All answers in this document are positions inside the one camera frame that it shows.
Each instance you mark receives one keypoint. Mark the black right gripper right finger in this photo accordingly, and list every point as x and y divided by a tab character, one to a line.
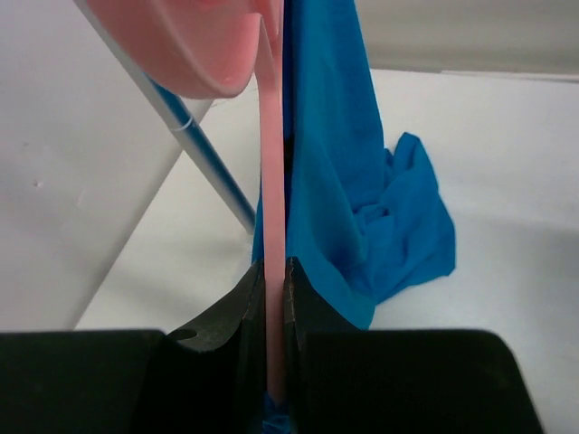
323	349

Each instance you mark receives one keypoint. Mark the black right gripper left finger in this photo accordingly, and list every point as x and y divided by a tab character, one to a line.
227	342

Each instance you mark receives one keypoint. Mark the blue t shirt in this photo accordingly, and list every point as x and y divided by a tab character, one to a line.
364	222

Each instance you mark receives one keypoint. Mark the pink plastic hanger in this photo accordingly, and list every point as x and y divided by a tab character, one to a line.
211	50

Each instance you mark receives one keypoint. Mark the metal clothes rack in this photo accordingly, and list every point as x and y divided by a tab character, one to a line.
185	129

